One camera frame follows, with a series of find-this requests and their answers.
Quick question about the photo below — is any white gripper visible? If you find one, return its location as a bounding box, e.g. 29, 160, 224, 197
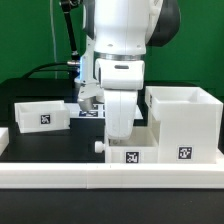
104, 90, 138, 140

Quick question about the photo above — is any white front drawer box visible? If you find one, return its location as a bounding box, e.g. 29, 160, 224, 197
95, 126, 158, 164

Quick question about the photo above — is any white drawer box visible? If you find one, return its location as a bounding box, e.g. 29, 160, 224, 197
95, 126, 158, 164
14, 100, 70, 133

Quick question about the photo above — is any white drawer cabinet frame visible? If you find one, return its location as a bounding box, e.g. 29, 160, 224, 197
145, 86, 223, 164

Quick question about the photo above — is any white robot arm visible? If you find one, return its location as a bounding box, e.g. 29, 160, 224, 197
78, 0, 181, 140

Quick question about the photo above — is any white marker sheet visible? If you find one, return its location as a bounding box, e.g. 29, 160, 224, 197
65, 102, 144, 120

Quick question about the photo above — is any black cable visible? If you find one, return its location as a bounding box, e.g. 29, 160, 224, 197
22, 61, 81, 80

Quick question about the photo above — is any white left fence rail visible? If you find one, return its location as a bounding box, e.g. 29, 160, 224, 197
0, 127, 9, 156

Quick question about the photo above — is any white fence rail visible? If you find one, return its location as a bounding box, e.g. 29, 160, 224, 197
0, 163, 224, 189
0, 127, 9, 156

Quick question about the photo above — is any white front fence rail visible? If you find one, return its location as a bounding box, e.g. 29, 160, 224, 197
0, 163, 224, 189

